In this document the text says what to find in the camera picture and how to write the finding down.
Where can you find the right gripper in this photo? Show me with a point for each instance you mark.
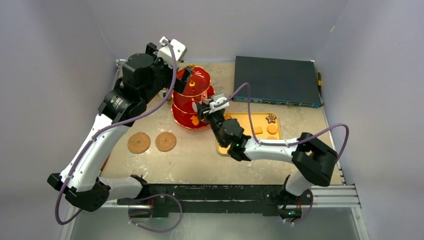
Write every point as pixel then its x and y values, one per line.
pixel 205 112

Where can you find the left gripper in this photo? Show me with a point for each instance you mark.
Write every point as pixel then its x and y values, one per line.
pixel 179 83

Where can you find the pink layered cake slice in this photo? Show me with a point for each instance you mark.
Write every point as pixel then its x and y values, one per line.
pixel 204 99

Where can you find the red three-tier cake stand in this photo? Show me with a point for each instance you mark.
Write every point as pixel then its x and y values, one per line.
pixel 183 103

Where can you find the orange fish-shaped cake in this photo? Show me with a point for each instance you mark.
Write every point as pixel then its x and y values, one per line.
pixel 194 120

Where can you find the chocolate star cookie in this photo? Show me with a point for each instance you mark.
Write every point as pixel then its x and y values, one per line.
pixel 271 118

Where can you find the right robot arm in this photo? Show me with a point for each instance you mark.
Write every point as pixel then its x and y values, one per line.
pixel 314 160

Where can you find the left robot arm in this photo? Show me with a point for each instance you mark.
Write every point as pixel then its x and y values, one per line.
pixel 143 76

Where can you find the white enamel mug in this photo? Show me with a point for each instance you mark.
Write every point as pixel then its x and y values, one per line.
pixel 164 94

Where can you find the yellow serving tray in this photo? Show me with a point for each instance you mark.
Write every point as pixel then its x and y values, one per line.
pixel 258 120

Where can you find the upper round biscuit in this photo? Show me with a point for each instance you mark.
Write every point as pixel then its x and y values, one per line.
pixel 272 129

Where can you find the yellow black tool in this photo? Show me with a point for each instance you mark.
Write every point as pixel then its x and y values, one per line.
pixel 319 79

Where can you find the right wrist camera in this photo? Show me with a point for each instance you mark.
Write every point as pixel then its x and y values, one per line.
pixel 218 102

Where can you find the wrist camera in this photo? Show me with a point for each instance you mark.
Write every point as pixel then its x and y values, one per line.
pixel 218 102
pixel 171 51

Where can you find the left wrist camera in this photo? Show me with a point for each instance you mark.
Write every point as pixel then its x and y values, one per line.
pixel 171 51

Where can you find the dark network switch box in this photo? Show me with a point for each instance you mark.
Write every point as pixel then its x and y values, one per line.
pixel 283 82

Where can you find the black base frame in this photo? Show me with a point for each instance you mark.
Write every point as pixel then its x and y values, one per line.
pixel 267 200

